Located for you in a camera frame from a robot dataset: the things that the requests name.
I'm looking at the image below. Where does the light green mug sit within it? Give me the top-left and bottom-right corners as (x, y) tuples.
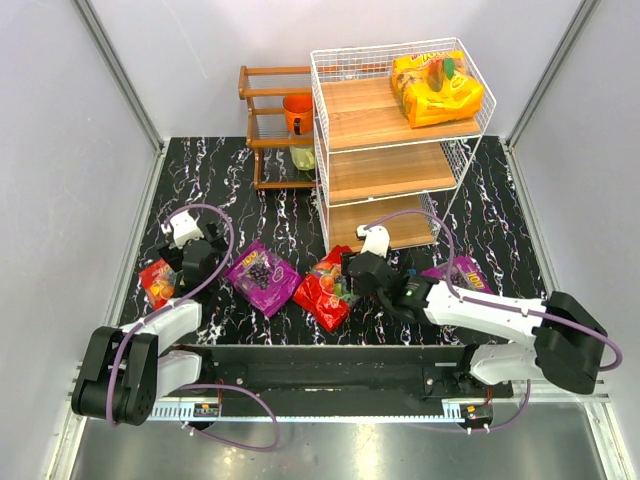
(289, 145), (316, 171)

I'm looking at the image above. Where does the right purple candy bag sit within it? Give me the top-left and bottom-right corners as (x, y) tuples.
(421, 256), (493, 294)

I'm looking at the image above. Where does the white wire wooden shelf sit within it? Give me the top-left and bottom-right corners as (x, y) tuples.
(310, 37), (496, 250)

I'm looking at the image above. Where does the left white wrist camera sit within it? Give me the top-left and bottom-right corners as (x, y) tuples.
(161, 210), (204, 249)

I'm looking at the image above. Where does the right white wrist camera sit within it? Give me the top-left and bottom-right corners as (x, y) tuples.
(356, 225), (390, 258)

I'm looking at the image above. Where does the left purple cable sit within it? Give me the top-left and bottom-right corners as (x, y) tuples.
(107, 203), (282, 451)

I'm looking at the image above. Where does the yellow mango candy bag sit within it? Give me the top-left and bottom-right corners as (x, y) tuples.
(391, 50), (484, 128)

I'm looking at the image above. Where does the large red candy bag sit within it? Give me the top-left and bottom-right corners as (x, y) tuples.
(293, 245), (360, 333)

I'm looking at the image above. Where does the orange mug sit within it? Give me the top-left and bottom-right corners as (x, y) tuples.
(283, 94), (313, 135)

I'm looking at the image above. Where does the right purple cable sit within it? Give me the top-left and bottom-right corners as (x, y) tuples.
(357, 209), (624, 434)

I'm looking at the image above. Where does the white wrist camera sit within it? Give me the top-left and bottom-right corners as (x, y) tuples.
(161, 210), (204, 249)
(356, 225), (390, 258)

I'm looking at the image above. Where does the small red candy bag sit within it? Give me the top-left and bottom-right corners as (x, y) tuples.
(139, 259), (177, 310)

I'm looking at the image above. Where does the brown wooden rack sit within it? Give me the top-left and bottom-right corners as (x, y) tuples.
(238, 59), (431, 191)

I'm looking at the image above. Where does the left purple candy bag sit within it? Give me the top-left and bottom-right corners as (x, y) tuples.
(224, 240), (302, 318)

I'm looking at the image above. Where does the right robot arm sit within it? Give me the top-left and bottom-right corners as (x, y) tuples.
(342, 252), (608, 395)

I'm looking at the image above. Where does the purple cable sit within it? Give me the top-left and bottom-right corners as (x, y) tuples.
(357, 209), (624, 434)
(107, 203), (282, 451)

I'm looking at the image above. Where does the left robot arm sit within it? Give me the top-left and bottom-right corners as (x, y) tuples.
(71, 223), (228, 425)

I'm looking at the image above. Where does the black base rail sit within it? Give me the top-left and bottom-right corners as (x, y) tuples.
(194, 345), (513, 421)

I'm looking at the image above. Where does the purple candy bag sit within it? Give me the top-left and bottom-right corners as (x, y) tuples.
(224, 240), (302, 318)
(421, 256), (493, 294)

